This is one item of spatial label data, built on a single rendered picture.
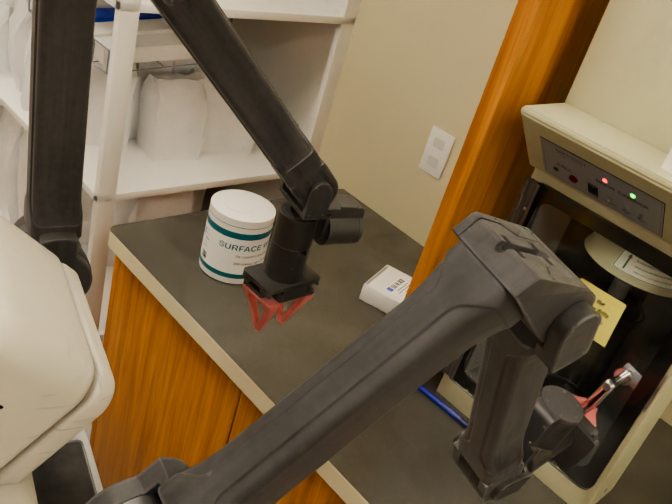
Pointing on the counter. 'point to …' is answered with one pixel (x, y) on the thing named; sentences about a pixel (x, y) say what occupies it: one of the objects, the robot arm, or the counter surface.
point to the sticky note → (608, 306)
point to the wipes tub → (235, 234)
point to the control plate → (654, 218)
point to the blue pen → (443, 406)
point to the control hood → (600, 152)
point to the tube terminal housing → (613, 44)
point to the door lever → (606, 389)
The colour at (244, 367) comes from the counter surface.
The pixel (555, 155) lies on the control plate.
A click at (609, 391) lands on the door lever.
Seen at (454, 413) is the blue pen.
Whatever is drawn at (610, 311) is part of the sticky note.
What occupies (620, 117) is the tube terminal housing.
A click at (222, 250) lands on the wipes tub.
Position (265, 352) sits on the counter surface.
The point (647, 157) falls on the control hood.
